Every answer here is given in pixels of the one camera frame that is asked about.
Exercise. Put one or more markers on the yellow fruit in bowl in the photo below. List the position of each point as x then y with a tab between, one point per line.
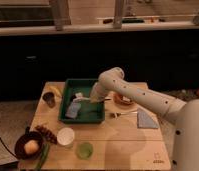
31	147

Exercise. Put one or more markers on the green vegetable stalk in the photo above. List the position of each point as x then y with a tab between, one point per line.
43	156

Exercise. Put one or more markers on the grey cloth pad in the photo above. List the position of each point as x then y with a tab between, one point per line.
145	121

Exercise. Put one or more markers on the white cup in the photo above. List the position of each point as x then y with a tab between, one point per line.
65	137

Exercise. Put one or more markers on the white dish brush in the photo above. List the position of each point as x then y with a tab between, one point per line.
80	97

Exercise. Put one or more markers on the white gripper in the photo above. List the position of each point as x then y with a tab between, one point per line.
98	93

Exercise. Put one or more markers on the yellow banana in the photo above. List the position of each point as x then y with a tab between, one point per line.
56	91

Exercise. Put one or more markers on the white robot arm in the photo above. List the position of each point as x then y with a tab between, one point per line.
183	115

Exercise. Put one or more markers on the dark brown bowl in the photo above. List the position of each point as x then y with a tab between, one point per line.
27	136

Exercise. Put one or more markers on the dark small cup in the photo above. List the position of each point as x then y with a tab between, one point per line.
49	98

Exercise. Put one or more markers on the green cup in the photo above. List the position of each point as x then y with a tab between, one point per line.
84	150

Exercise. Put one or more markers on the metal fork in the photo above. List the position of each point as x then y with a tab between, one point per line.
116	114

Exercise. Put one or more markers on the green plastic tray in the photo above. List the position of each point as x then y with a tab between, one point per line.
88	113

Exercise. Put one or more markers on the brown pine cone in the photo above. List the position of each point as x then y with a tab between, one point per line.
47	134

